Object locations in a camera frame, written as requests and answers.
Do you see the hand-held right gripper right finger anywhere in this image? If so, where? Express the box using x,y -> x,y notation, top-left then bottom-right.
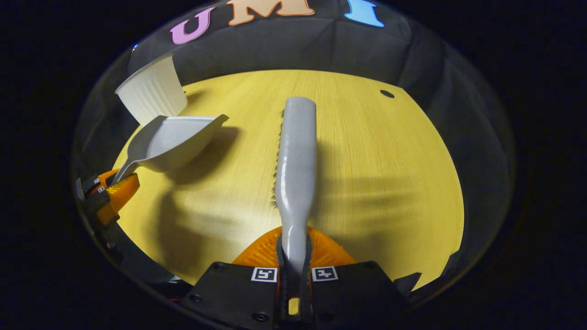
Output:
300,225 -> 409,328

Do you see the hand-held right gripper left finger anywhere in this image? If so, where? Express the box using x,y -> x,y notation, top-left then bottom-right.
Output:
181,225 -> 290,328

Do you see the grey plastic dustpan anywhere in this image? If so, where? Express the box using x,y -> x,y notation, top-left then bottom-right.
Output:
111,115 -> 229,184

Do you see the white ribbed garbage bin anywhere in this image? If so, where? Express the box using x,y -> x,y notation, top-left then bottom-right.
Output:
115,54 -> 188,125

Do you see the small grey broom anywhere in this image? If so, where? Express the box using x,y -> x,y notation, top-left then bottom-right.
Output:
274,96 -> 318,275

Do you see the wooden desktop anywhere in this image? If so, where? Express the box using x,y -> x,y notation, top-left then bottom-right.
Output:
112,70 -> 465,290

